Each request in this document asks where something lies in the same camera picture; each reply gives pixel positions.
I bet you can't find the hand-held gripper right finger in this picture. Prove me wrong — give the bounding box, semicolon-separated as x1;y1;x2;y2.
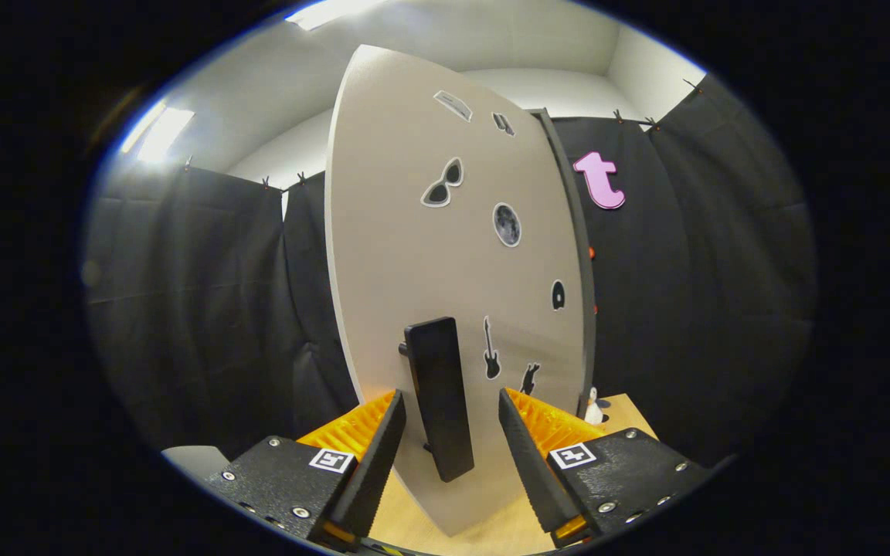
498;387;714;549

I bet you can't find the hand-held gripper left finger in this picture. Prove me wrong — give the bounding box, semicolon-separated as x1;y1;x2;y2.
202;388;408;552

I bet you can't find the black cabinet door handle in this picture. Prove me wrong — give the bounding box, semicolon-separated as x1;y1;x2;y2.
399;316;475;483

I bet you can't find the dark grey shoe cabinet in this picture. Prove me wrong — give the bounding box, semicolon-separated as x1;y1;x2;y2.
528;107;599;422

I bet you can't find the beige shoe cabinet door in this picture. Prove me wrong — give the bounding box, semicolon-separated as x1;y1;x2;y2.
324;44;591;537

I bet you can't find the black backdrop cloth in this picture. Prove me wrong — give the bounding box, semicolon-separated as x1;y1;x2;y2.
82;73;817;472

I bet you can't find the narrow ceiling light strip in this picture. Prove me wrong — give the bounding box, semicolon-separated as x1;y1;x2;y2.
119;102;196;164

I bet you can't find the wide ceiling light panel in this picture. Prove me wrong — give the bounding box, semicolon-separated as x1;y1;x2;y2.
283;0;388;32

